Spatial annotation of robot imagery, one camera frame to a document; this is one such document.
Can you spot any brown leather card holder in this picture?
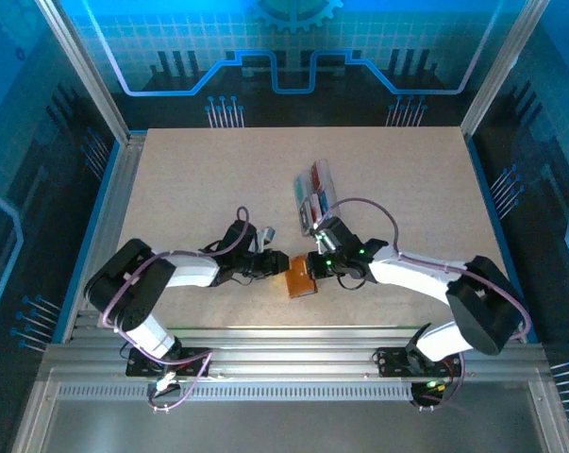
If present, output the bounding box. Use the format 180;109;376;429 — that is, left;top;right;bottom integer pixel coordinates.
285;252;321;300

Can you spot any clear plastic card tray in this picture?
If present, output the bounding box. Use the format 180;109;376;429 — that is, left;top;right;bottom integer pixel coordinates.
292;159;343;237

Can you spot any dark grey credit card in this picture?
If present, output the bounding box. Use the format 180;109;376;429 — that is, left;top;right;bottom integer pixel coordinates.
296;202;313;235

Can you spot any slotted metal strip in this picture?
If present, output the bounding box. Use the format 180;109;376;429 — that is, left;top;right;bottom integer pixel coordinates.
57;384;413;402

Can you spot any lit control board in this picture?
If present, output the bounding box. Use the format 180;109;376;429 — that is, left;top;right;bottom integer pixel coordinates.
423;377;455;395

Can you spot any grey metal base panel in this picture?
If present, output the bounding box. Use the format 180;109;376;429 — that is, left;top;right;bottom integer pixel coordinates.
12;377;569;453

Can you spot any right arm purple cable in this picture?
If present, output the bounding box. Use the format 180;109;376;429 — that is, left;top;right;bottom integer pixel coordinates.
317;196;533;412

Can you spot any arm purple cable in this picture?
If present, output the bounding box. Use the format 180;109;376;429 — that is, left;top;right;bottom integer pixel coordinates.
317;196;533;412
102;206;255;414

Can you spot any aluminium front rail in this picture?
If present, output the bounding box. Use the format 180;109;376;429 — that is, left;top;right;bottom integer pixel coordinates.
37;324;552;383

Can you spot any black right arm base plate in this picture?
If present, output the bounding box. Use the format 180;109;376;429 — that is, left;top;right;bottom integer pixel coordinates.
375;346;469;378

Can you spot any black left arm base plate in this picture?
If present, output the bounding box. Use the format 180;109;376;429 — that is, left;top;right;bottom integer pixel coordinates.
126;346;213;378

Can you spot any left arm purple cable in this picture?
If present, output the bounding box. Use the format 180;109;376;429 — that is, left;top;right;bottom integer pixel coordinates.
102;206;255;414

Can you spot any white cable connector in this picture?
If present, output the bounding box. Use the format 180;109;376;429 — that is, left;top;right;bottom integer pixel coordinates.
154;372;181;394

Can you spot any aluminium side rail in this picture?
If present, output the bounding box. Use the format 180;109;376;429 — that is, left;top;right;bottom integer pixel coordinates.
61;130;148;344

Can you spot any aluminium frame post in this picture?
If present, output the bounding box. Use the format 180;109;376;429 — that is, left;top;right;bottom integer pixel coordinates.
460;0;552;139
34;0;133;143

